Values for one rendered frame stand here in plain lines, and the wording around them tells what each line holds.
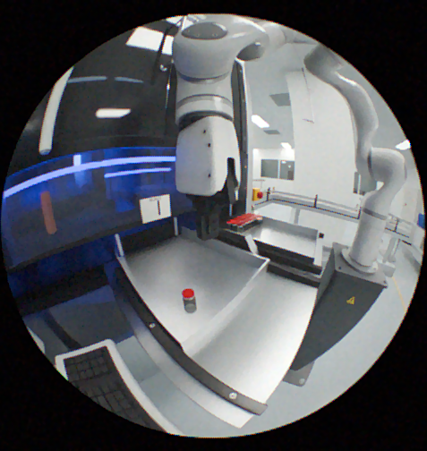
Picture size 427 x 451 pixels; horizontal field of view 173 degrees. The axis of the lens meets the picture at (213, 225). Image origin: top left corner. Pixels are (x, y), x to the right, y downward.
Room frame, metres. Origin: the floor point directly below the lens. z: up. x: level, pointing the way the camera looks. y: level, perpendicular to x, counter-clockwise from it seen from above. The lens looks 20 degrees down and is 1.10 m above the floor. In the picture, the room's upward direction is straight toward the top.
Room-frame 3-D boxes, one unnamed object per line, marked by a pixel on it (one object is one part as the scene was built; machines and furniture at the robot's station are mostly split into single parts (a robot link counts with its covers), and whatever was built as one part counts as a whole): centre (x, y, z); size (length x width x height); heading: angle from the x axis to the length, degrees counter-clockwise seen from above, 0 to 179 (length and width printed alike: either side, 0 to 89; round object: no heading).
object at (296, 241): (0.46, -0.23, 0.90); 0.34 x 0.26 x 0.04; 48
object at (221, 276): (0.28, 0.08, 0.90); 0.34 x 0.26 x 0.04; 48
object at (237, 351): (0.36, -0.09, 0.87); 0.70 x 0.48 x 0.02; 138
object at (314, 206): (0.94, -1.13, 0.92); 1.90 x 0.16 x 0.16; 48
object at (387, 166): (0.22, -0.57, 1.16); 0.19 x 0.12 x 0.24; 4
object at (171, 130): (0.54, -0.01, 1.50); 0.43 x 0.01 x 0.59; 138
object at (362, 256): (0.26, -0.56, 0.95); 0.19 x 0.19 x 0.18
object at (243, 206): (0.74, -0.17, 1.05); 0.06 x 0.06 x 2.10; 48
